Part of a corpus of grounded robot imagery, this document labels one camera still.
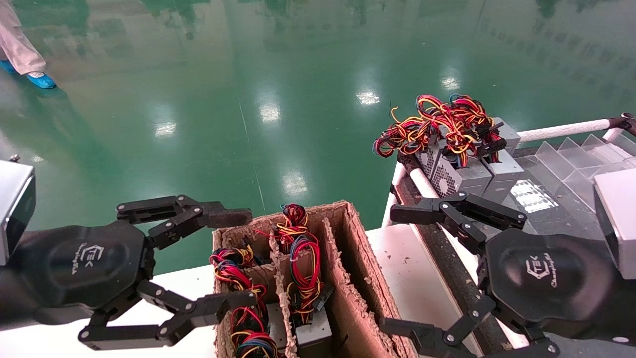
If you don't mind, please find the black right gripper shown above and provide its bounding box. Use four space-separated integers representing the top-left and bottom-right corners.
380 191 636 358

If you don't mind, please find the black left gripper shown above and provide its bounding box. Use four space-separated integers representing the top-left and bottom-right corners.
0 195 258 350

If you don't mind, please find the power supply with zip-tied wires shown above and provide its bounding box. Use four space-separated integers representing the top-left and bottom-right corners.
275 203 334 358

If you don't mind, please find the brown cardboard divider box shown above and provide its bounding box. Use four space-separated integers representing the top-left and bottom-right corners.
211 200 419 358

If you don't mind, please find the mesh-sided silver power supply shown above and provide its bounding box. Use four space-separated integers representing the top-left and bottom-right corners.
373 95 493 198

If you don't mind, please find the short white foam pipe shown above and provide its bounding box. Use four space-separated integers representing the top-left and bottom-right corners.
405 163 442 199

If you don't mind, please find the plain-sided silver power supply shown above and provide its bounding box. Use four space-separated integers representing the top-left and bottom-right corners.
437 93 525 203

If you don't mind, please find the small grey power supply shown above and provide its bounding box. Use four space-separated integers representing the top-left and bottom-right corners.
489 117 522 155

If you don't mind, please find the clear acrylic divider tray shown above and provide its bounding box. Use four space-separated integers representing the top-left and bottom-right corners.
514 132 636 210

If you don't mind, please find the black pipe joint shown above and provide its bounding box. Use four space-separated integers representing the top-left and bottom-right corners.
608 113 636 138

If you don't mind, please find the person leg in pale trousers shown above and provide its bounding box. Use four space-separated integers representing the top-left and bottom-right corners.
0 0 48 75

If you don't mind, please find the power supply with tangled wires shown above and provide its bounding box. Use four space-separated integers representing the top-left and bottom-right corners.
209 245 290 358

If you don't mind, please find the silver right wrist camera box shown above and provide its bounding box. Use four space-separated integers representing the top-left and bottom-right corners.
593 168 636 280

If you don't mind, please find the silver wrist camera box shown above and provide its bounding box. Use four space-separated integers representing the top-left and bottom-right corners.
0 158 37 267
593 168 636 280

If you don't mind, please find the long white rail pipe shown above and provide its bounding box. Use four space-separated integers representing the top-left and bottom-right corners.
517 118 618 144

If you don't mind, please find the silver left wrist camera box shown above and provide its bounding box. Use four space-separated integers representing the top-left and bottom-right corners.
0 158 37 267

